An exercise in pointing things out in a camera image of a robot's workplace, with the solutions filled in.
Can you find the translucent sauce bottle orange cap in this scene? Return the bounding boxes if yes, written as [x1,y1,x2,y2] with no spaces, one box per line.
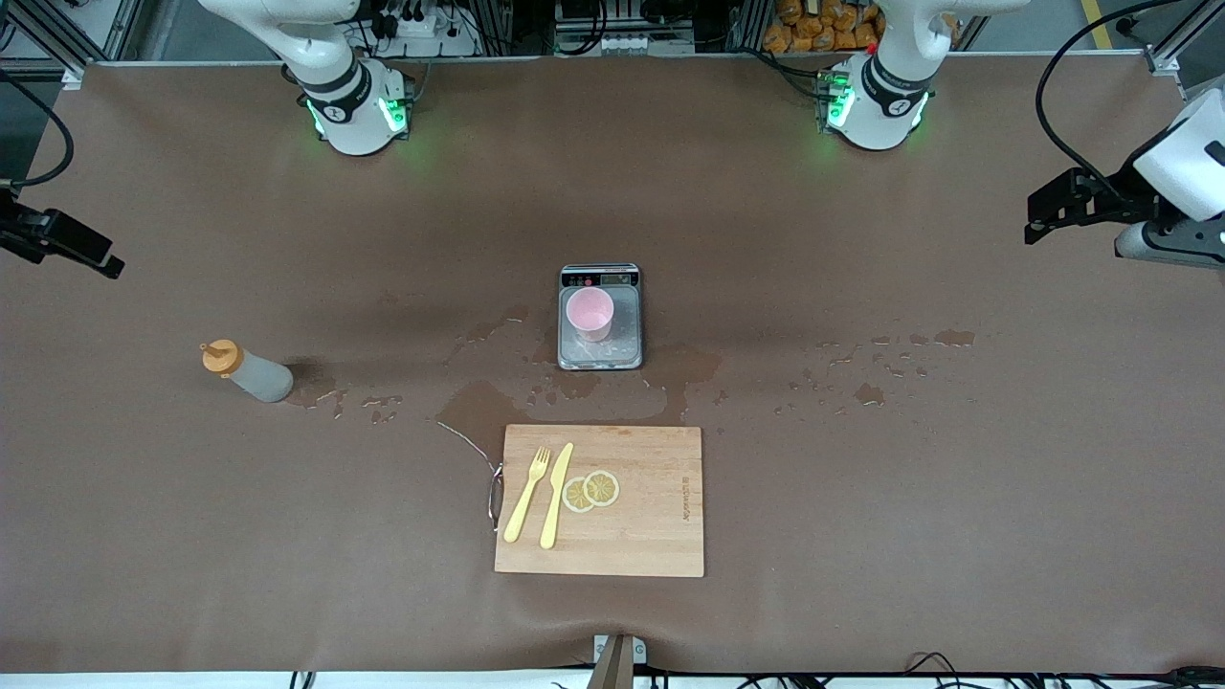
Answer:
[200,339,295,404]

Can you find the pink plastic cup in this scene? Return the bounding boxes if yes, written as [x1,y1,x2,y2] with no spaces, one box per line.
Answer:
[566,287,615,343]

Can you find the orange snack bag pile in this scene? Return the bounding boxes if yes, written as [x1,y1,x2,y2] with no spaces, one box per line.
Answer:
[764,0,886,54]

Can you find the brown table cover mat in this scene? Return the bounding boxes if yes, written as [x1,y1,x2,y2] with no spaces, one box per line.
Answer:
[0,53,1225,676]

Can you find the white power strip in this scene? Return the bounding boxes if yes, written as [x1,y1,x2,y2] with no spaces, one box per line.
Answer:
[378,8,479,58]

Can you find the silver digital kitchen scale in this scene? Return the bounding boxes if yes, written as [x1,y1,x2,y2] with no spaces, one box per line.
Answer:
[558,264,643,371]

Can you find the yellow plastic fork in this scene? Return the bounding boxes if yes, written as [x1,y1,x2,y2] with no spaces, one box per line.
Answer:
[503,446,553,545]

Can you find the yellow plastic knife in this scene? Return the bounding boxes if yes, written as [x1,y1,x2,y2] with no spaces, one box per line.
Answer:
[539,442,575,550]

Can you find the wooden cutting board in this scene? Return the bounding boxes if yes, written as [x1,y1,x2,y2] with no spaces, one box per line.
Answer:
[494,424,705,578]

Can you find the brown wooden strut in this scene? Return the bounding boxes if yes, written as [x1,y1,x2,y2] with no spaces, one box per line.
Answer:
[586,633,635,689]

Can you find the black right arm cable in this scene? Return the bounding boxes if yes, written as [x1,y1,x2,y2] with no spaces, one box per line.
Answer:
[0,69,76,190]

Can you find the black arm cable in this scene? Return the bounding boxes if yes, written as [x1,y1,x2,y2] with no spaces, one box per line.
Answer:
[0,69,76,190]
[1035,0,1170,202]

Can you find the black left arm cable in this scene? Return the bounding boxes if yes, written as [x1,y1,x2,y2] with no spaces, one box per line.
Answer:
[1035,0,1170,202]

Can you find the aluminium profile frame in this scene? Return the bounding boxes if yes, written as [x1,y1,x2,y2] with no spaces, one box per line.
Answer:
[1144,0,1225,97]
[19,0,146,89]

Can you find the thin grey cord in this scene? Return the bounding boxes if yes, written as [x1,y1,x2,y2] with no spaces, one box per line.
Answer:
[437,419,500,470]

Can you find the black floor cables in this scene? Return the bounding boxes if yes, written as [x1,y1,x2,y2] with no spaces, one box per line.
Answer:
[904,653,1225,689]

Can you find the grey metal bracket plate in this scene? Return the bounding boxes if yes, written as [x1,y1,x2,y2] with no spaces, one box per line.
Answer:
[592,634,648,666]

